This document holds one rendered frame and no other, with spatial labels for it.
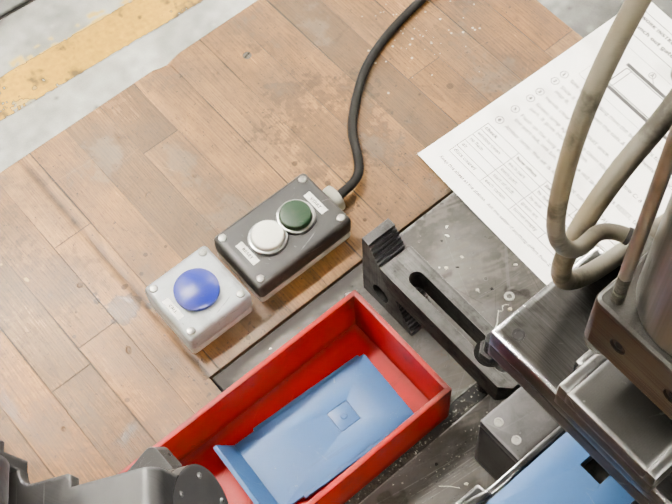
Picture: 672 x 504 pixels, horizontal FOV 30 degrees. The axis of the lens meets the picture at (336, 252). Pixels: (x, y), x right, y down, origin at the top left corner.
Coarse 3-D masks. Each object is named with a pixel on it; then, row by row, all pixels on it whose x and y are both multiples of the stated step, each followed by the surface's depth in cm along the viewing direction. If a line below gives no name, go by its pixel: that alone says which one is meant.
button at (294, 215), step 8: (296, 200) 112; (288, 208) 111; (296, 208) 111; (304, 208) 111; (280, 216) 111; (288, 216) 111; (296, 216) 111; (304, 216) 111; (288, 224) 111; (296, 224) 111; (304, 224) 111
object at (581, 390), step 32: (544, 288) 84; (512, 320) 83; (544, 320) 83; (576, 320) 83; (512, 352) 82; (544, 352) 82; (576, 352) 82; (544, 384) 81; (576, 384) 76; (608, 384) 76; (576, 416) 77; (608, 416) 75; (640, 416) 75; (608, 448) 76; (640, 448) 74; (640, 480) 75
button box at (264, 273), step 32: (416, 0) 126; (384, 32) 124; (352, 96) 121; (352, 128) 119; (288, 192) 113; (320, 192) 113; (320, 224) 111; (224, 256) 112; (256, 256) 110; (288, 256) 110; (320, 256) 113; (256, 288) 109
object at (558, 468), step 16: (560, 448) 95; (576, 448) 95; (544, 464) 94; (560, 464) 94; (576, 464) 94; (512, 480) 94; (528, 480) 93; (544, 480) 93; (560, 480) 93; (576, 480) 93; (592, 480) 93; (608, 480) 93; (496, 496) 93; (512, 496) 93; (528, 496) 93; (544, 496) 93; (560, 496) 93; (576, 496) 93; (592, 496) 93; (608, 496) 93; (624, 496) 93
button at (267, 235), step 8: (256, 224) 111; (264, 224) 111; (272, 224) 111; (256, 232) 110; (264, 232) 110; (272, 232) 110; (280, 232) 110; (256, 240) 110; (264, 240) 110; (272, 240) 110; (280, 240) 110; (264, 248) 110; (272, 248) 110
